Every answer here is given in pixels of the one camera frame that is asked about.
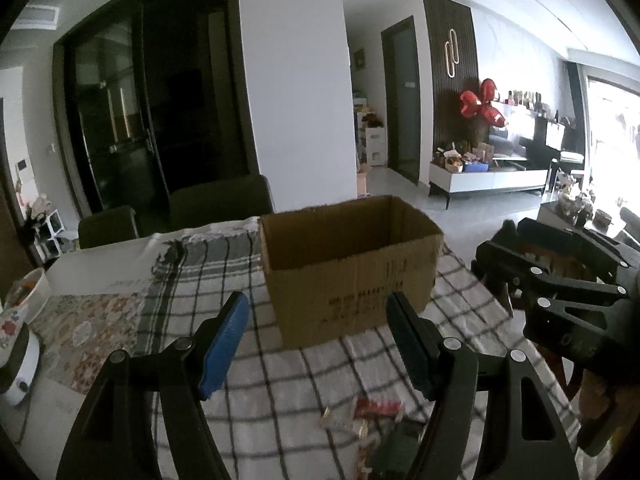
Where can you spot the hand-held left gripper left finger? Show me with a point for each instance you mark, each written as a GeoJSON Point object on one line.
{"type": "Point", "coordinates": [225, 345]}

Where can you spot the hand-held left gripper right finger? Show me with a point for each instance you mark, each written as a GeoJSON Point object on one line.
{"type": "Point", "coordinates": [411, 345]}

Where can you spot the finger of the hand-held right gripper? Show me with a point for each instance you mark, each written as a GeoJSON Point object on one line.
{"type": "Point", "coordinates": [555, 305]}
{"type": "Point", "coordinates": [565, 242]}

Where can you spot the red snack packet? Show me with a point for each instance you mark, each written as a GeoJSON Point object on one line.
{"type": "Point", "coordinates": [375, 408]}

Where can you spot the green snack packet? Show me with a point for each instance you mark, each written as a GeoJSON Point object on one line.
{"type": "Point", "coordinates": [397, 447]}

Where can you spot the clear snack packet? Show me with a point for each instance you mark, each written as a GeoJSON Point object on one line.
{"type": "Point", "coordinates": [340, 422]}

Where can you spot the brown cardboard box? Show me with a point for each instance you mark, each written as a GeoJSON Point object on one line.
{"type": "Point", "coordinates": [320, 280]}

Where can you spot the coffee table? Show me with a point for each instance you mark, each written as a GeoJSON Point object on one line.
{"type": "Point", "coordinates": [550, 215]}

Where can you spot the group of table ornaments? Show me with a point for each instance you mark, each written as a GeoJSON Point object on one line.
{"type": "Point", "coordinates": [580, 202]}

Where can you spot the checked tablecloth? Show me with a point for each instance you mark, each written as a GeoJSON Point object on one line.
{"type": "Point", "coordinates": [310, 385]}

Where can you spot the white television cabinet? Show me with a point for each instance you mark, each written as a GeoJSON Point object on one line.
{"type": "Point", "coordinates": [490, 180]}

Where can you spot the dark crumpled item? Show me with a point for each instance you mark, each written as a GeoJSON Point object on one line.
{"type": "Point", "coordinates": [170, 255]}

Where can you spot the television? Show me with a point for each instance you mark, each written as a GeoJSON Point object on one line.
{"type": "Point", "coordinates": [505, 142]}

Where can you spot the pile of gift boxes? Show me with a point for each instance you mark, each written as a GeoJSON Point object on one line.
{"type": "Point", "coordinates": [465, 160]}

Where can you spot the floral table mat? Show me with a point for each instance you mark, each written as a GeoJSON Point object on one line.
{"type": "Point", "coordinates": [90, 340]}

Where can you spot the dark dining chair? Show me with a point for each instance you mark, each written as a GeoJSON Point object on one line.
{"type": "Point", "coordinates": [220, 200]}
{"type": "Point", "coordinates": [107, 227]}

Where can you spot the row of shelf ornaments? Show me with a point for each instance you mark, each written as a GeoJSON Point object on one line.
{"type": "Point", "coordinates": [530, 99]}

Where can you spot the red foil balloon bunch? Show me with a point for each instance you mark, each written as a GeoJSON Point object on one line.
{"type": "Point", "coordinates": [472, 105]}

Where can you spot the small open cardboard box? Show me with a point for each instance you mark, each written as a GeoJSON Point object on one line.
{"type": "Point", "coordinates": [362, 180]}

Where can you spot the white bowl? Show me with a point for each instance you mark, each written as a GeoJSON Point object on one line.
{"type": "Point", "coordinates": [35, 300]}

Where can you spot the white shelf unit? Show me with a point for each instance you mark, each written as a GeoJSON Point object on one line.
{"type": "Point", "coordinates": [374, 145]}

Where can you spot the white electric cooker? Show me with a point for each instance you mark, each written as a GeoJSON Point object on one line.
{"type": "Point", "coordinates": [20, 360]}

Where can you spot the white cube shelf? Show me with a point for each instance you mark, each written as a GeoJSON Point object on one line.
{"type": "Point", "coordinates": [50, 232]}

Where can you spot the dark room door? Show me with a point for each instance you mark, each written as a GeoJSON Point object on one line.
{"type": "Point", "coordinates": [402, 105]}

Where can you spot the plush toy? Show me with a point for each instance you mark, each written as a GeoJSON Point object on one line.
{"type": "Point", "coordinates": [40, 206]}

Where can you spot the dark glass sliding door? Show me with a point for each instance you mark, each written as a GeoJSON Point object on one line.
{"type": "Point", "coordinates": [150, 120]}

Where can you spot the ceiling air vent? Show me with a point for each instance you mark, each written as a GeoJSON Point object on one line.
{"type": "Point", "coordinates": [40, 16]}

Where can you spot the looped wall lamp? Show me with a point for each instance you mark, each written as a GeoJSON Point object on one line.
{"type": "Point", "coordinates": [451, 55]}

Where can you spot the wall intercom panel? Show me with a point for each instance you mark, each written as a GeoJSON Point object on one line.
{"type": "Point", "coordinates": [22, 166]}

